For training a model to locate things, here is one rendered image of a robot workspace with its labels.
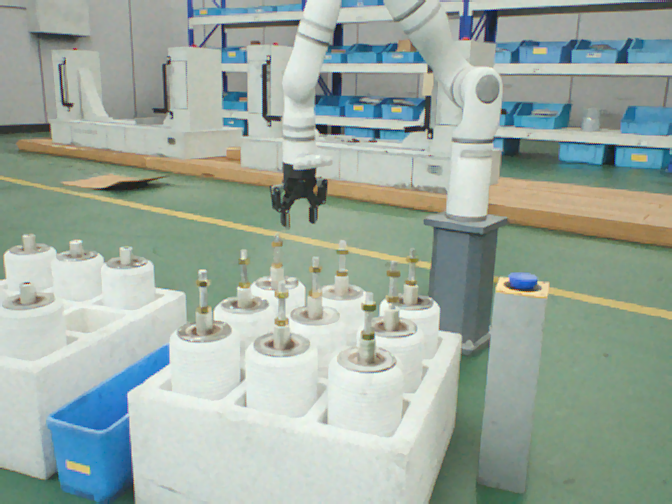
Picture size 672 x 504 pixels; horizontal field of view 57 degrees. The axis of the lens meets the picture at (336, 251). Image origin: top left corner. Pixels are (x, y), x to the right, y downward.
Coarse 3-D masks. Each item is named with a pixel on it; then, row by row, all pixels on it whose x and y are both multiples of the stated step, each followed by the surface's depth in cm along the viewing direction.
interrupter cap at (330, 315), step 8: (296, 312) 94; (304, 312) 95; (328, 312) 95; (336, 312) 95; (296, 320) 91; (304, 320) 91; (312, 320) 91; (320, 320) 91; (328, 320) 92; (336, 320) 92
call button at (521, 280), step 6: (510, 276) 89; (516, 276) 89; (522, 276) 89; (528, 276) 89; (534, 276) 89; (510, 282) 89; (516, 282) 88; (522, 282) 88; (528, 282) 87; (534, 282) 88; (522, 288) 88; (528, 288) 88
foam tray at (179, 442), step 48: (144, 384) 87; (240, 384) 87; (432, 384) 89; (144, 432) 85; (192, 432) 82; (240, 432) 79; (288, 432) 77; (336, 432) 76; (432, 432) 87; (144, 480) 87; (192, 480) 84; (240, 480) 81; (288, 480) 78; (336, 480) 76; (384, 480) 74; (432, 480) 92
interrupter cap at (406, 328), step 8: (376, 320) 92; (400, 320) 92; (408, 320) 92; (376, 328) 89; (384, 328) 90; (400, 328) 90; (408, 328) 89; (416, 328) 89; (384, 336) 87; (392, 336) 86; (400, 336) 86; (408, 336) 87
